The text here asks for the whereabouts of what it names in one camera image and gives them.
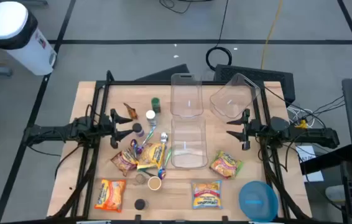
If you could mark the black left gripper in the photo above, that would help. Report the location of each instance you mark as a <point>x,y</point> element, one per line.
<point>105,128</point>

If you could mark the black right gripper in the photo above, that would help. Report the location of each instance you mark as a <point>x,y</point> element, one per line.
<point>252,129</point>

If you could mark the purple jar black lid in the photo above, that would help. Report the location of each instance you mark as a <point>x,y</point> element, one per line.
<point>137,128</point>

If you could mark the iridescent metal spoon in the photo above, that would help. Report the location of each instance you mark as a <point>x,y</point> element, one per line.
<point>134,143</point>

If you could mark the white lid seasoning jar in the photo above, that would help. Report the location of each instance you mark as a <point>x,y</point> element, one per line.
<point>150,115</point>

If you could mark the brown ramen noodle packet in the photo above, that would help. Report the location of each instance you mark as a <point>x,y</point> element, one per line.
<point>124,161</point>

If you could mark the green lid spice jar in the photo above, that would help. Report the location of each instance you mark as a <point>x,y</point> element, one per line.
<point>155,105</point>

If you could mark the yellow ramen noodle packet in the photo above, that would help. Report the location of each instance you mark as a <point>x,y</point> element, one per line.
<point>151,155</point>

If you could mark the dark metal spoon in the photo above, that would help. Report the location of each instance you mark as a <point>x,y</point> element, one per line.
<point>148,172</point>

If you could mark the small clear glass jar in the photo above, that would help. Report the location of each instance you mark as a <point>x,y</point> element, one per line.
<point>140,179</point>

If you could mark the orange ramen noodle packet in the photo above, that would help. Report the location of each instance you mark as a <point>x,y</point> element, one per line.
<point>110,195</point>

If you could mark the blue-edged ramen noodle packet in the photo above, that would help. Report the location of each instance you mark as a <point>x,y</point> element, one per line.
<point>207,195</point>

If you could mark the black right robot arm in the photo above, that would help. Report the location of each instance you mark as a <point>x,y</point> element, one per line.
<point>313,135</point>

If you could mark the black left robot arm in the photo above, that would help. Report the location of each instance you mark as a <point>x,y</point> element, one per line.
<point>54,130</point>

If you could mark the clear plastic storage bin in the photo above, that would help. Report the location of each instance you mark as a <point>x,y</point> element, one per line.
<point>186,96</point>
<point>189,146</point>
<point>233,96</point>

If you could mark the yellow connector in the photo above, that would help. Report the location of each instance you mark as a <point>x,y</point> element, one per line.
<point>302,124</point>

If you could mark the white paper sheet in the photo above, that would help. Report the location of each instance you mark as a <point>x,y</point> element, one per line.
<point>308,154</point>

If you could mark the blue plastic bowl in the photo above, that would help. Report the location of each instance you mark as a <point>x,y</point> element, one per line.
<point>258,202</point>

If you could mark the white trash bin black rim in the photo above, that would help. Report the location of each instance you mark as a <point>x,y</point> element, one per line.
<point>11,25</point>

